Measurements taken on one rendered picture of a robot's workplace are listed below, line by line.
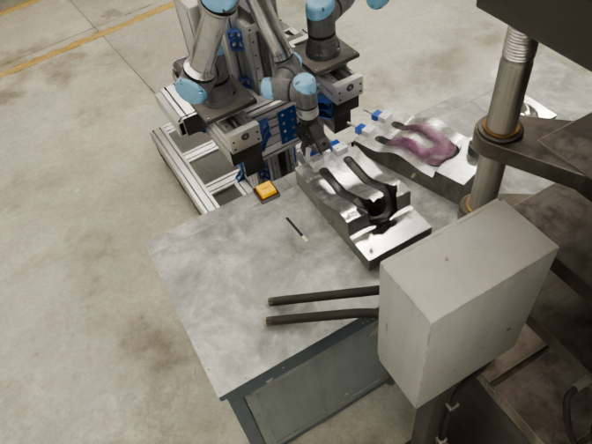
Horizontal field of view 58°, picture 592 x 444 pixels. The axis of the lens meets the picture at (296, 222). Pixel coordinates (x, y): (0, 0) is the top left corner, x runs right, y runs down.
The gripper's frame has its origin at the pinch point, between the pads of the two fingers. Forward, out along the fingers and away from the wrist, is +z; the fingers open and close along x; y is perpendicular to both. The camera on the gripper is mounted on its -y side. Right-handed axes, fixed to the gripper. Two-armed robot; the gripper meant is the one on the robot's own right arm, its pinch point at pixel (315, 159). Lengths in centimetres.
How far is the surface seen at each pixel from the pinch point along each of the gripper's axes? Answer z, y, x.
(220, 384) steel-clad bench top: 11, -57, 68
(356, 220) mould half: -1.2, -35.2, 4.8
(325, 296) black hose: 4, -52, 28
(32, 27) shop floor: 89, 388, 80
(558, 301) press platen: -13, -97, -18
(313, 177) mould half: 1.8, -6.3, 5.0
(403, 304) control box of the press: -52, -94, 32
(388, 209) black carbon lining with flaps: 3.3, -34.1, -9.6
